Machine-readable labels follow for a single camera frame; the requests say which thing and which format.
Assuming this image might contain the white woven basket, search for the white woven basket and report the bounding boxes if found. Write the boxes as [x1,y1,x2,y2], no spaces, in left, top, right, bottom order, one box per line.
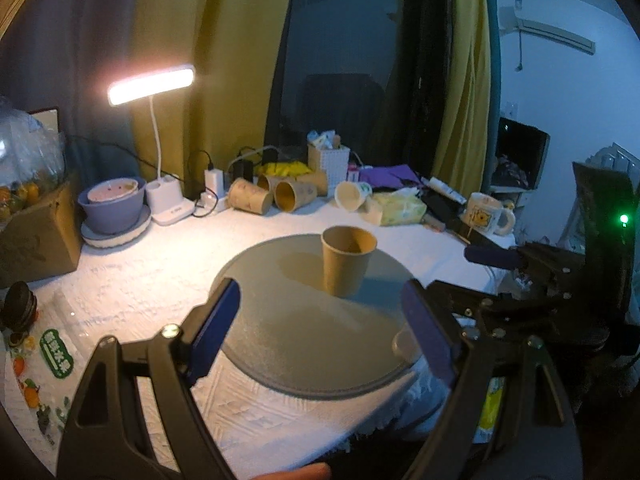
[306,142,351,195]

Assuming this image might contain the white textured tablecloth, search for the white textured tablecloth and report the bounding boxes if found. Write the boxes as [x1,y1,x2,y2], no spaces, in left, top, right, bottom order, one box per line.
[4,195,518,478]

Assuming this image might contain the white mug with yellow print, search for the white mug with yellow print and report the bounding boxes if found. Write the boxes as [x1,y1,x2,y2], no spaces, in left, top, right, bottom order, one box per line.
[459,192,517,237]

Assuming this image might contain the black cable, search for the black cable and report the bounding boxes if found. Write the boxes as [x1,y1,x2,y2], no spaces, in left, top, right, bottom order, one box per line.
[67,135,161,181]

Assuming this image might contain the clear plastic bag of fruit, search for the clear plastic bag of fruit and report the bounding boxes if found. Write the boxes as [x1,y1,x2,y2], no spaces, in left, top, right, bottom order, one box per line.
[0,96,68,221]

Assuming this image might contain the yellow curtain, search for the yellow curtain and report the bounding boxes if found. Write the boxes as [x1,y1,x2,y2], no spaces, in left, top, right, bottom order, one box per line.
[431,0,507,193]
[129,0,301,196]

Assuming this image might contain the black monitor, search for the black monitor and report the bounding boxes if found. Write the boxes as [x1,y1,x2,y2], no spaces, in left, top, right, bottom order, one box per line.
[492,116,552,192]

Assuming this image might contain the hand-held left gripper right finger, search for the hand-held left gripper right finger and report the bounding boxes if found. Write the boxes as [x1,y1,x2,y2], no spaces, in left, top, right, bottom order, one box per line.
[401,278,582,480]

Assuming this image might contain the purple plate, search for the purple plate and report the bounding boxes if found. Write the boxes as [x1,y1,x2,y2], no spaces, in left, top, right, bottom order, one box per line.
[80,204,152,250]

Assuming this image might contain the yellow packet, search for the yellow packet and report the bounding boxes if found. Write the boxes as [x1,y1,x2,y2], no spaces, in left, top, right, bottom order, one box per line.
[475,375,507,443]

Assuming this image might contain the printed plastic fruit bag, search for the printed plastic fruit bag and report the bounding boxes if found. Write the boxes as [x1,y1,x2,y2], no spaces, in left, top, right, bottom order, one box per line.
[4,287,96,456]

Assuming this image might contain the yellow-green tissue packet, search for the yellow-green tissue packet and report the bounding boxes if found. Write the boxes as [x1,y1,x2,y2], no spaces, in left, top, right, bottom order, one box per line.
[372,187,428,227]

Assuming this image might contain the plain brown paper cup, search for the plain brown paper cup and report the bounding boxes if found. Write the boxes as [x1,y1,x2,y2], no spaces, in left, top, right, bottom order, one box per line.
[321,226,378,298]

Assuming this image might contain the person's left hand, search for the person's left hand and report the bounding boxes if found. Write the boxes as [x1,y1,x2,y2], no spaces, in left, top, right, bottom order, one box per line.
[264,462,332,480]

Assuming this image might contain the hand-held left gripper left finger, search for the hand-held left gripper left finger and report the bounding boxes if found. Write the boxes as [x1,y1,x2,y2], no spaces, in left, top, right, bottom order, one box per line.
[56,278,242,480]

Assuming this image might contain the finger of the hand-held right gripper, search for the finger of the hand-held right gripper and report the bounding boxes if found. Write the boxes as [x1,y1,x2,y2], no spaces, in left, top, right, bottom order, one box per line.
[425,280,531,333]
[463,241,588,281]

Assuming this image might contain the black round jar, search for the black round jar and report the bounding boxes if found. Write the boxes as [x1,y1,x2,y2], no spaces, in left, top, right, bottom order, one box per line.
[0,281,40,333]

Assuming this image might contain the black power adapter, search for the black power adapter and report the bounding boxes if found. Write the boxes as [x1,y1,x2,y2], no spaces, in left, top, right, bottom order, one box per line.
[228,148,281,181]

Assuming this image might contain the white power strip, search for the white power strip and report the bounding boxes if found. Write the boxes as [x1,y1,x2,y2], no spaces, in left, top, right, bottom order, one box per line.
[192,191,232,217]

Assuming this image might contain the purple bowl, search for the purple bowl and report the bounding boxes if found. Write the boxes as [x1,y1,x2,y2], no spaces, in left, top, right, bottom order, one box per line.
[77,177,147,235]

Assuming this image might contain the yellow cloth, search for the yellow cloth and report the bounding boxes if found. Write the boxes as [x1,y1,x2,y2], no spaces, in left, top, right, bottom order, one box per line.
[260,161,312,180]

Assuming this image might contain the white desk lamp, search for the white desk lamp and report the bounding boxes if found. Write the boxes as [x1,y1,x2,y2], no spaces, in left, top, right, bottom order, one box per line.
[107,63,201,226]

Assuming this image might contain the cardboard box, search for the cardboard box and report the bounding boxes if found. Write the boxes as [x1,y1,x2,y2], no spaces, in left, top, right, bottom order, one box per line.
[0,174,85,290]

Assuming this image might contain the white paper cup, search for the white paper cup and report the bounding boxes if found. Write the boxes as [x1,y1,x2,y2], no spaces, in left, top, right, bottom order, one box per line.
[333,181,374,213]

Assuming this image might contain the white tube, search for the white tube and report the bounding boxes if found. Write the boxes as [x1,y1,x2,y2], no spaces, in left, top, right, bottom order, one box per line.
[427,176,469,204]

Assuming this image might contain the printed brown paper cup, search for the printed brown paper cup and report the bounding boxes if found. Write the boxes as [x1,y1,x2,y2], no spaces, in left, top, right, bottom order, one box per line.
[273,179,319,213]
[226,177,274,216]
[295,170,329,197]

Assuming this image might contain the white air conditioner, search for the white air conditioner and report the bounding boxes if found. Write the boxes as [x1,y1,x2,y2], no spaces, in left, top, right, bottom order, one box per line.
[497,6,598,56]

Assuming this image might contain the round grey mat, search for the round grey mat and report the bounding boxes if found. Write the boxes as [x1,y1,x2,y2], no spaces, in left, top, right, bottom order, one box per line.
[208,234,436,393]

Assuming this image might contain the white plug charger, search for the white plug charger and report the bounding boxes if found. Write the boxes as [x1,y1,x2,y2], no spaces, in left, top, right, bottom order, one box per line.
[204,169,230,196]

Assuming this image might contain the purple cloth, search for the purple cloth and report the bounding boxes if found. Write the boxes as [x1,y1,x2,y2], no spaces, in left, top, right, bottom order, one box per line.
[357,164,423,193]

